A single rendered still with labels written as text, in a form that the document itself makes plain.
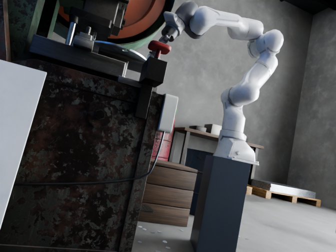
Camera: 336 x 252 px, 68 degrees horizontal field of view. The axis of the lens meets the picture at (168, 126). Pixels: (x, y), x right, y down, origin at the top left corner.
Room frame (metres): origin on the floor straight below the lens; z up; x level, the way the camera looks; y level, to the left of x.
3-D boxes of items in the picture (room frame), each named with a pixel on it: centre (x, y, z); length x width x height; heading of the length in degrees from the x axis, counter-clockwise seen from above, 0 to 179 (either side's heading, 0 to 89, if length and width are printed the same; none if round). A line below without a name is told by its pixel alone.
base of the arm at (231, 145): (1.26, -0.37, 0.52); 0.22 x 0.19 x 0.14; 92
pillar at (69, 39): (0.92, 0.44, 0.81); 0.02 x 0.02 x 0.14
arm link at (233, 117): (1.29, -0.31, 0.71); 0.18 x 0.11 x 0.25; 15
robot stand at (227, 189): (1.26, -0.32, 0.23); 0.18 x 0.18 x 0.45; 2
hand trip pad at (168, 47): (0.78, 0.08, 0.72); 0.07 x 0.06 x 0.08; 109
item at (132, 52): (1.06, 0.28, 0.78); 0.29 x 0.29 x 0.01
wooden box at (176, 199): (1.69, 0.00, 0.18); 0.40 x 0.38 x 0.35; 105
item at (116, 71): (1.02, 0.40, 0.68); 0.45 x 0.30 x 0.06; 19
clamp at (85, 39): (0.86, 0.35, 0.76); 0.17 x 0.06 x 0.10; 19
